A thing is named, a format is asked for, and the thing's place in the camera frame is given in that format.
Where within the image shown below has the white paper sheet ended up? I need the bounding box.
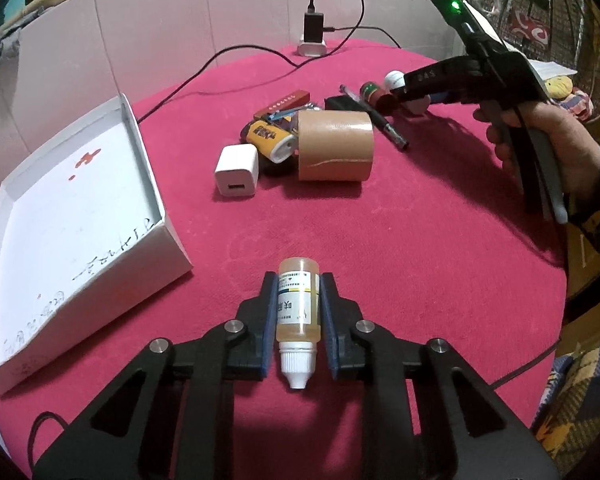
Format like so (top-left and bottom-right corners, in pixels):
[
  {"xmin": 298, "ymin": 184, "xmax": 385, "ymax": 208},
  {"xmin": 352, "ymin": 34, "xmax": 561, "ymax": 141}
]
[{"xmin": 527, "ymin": 57, "xmax": 578, "ymax": 81}]

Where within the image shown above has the person's right hand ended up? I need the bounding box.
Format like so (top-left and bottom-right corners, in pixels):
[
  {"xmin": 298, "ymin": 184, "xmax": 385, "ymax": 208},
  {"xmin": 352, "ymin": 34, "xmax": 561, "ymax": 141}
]
[{"xmin": 472, "ymin": 100, "xmax": 600, "ymax": 196}]

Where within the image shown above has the white USB charger cube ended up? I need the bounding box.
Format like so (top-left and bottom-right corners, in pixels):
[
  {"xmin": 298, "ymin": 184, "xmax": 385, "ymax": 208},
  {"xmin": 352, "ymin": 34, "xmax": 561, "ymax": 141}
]
[{"xmin": 215, "ymin": 144, "xmax": 259, "ymax": 200}]

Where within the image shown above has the bamboo rim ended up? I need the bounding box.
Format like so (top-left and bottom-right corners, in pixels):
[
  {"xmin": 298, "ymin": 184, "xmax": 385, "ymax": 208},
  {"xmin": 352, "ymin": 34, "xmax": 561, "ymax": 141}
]
[{"xmin": 0, "ymin": 0, "xmax": 433, "ymax": 58}]

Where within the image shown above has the small red green bottle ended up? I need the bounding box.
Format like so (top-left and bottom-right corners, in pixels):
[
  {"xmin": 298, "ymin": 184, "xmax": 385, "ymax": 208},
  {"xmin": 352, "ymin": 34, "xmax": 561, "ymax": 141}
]
[{"xmin": 359, "ymin": 81, "xmax": 391, "ymax": 108}]

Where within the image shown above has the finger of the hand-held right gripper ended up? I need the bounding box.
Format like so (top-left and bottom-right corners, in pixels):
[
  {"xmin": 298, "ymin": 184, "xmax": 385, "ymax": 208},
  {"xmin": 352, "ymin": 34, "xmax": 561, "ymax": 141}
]
[{"xmin": 390, "ymin": 56, "xmax": 481, "ymax": 108}]

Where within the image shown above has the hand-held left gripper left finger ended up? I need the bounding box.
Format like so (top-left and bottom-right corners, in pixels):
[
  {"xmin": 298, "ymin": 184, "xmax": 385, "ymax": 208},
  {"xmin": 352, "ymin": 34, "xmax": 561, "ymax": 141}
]
[{"xmin": 32, "ymin": 271, "xmax": 276, "ymax": 480}]

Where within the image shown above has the black pen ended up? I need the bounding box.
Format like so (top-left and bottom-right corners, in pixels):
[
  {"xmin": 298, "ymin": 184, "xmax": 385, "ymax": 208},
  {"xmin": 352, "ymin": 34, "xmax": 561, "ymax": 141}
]
[{"xmin": 340, "ymin": 85, "xmax": 411, "ymax": 152}]

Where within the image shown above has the white cardboard box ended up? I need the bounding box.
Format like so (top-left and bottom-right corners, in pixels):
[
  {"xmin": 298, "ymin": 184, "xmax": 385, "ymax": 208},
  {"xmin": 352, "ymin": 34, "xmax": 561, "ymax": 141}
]
[{"xmin": 0, "ymin": 92, "xmax": 193, "ymax": 396}]

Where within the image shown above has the black plug-in charger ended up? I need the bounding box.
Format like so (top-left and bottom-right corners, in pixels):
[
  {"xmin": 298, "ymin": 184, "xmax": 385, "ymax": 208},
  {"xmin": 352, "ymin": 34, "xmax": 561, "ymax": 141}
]
[{"xmin": 302, "ymin": 10, "xmax": 326, "ymax": 45}]

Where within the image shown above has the small black box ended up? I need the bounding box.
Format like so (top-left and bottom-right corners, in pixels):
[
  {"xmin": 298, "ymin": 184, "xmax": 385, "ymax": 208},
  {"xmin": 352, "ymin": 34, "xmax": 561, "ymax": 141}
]
[{"xmin": 325, "ymin": 96, "xmax": 363, "ymax": 112}]

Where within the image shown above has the grey cloth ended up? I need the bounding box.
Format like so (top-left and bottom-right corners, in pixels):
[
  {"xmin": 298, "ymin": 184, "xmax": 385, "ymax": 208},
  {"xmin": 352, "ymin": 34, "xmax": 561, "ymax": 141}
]
[{"xmin": 0, "ymin": 7, "xmax": 46, "ymax": 73}]

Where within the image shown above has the black charger cable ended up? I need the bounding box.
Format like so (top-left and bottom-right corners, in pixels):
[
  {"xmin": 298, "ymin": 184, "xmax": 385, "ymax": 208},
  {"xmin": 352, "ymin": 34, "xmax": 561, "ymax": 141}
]
[{"xmin": 307, "ymin": 0, "xmax": 403, "ymax": 56}]

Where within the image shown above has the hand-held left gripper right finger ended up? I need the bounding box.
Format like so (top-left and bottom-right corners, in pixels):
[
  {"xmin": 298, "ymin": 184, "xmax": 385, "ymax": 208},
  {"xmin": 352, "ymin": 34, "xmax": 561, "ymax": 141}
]
[{"xmin": 320, "ymin": 274, "xmax": 563, "ymax": 480}]

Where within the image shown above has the person's plaid clothing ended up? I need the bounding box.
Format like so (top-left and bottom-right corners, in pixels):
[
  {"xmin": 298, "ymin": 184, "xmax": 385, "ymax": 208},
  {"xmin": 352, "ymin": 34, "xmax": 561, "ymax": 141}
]
[{"xmin": 530, "ymin": 330, "xmax": 600, "ymax": 480}]

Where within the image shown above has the amber dropper bottle white cap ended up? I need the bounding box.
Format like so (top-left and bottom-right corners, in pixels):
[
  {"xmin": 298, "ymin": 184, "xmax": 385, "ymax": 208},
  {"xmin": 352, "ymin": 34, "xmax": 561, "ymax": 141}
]
[{"xmin": 275, "ymin": 257, "xmax": 323, "ymax": 391}]

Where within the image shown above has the stuffed toy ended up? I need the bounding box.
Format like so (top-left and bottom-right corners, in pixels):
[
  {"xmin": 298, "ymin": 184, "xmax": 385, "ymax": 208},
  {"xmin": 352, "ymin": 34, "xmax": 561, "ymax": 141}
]
[{"xmin": 545, "ymin": 75, "xmax": 593, "ymax": 121}]

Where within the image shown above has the brown tape roll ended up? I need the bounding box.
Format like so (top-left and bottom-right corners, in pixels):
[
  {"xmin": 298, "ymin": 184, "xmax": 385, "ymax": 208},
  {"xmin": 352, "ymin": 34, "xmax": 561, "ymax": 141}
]
[{"xmin": 292, "ymin": 110, "xmax": 376, "ymax": 182}]

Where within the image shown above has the dark red bar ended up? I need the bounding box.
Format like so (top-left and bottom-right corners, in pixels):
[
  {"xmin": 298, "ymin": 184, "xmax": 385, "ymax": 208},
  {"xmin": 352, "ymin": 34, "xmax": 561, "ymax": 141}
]
[{"xmin": 254, "ymin": 90, "xmax": 311, "ymax": 118}]

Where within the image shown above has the yellow black tube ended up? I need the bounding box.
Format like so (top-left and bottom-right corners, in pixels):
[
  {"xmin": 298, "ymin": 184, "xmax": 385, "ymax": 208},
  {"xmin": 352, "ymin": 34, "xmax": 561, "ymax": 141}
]
[{"xmin": 240, "ymin": 119, "xmax": 297, "ymax": 165}]

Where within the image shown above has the black socket cable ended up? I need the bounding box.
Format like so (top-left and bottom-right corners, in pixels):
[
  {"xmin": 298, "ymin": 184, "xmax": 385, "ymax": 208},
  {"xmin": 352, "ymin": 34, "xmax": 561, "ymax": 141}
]
[{"xmin": 136, "ymin": 45, "xmax": 301, "ymax": 123}]

